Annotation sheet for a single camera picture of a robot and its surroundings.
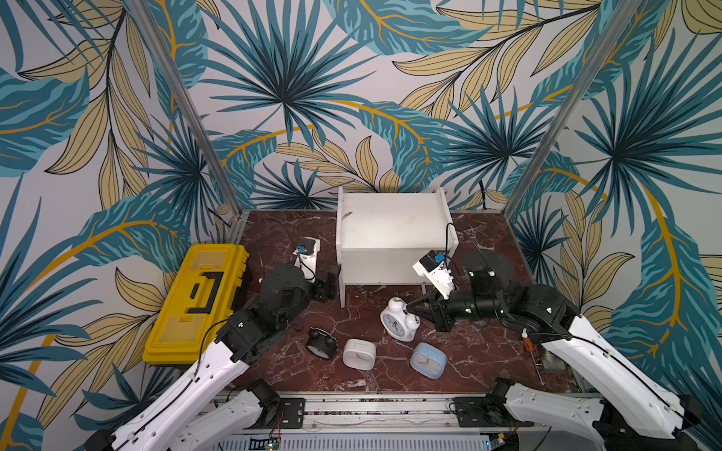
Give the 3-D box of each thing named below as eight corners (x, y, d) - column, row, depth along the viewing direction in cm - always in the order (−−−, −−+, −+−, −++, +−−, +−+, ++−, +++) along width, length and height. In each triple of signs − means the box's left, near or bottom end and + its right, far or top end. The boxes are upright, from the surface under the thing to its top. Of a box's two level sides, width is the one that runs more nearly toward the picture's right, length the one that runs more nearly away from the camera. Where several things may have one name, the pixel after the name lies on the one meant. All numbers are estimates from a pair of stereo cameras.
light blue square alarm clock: (407, 367, 83) (411, 358, 76) (413, 350, 86) (418, 340, 79) (437, 381, 81) (445, 374, 74) (442, 363, 84) (450, 354, 77)
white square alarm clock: (342, 364, 83) (341, 356, 76) (348, 345, 86) (347, 335, 80) (372, 373, 81) (373, 365, 75) (377, 353, 85) (378, 344, 79)
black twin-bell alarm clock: (308, 352, 85) (303, 340, 78) (315, 337, 88) (311, 325, 80) (332, 362, 84) (329, 352, 76) (339, 347, 86) (337, 336, 79)
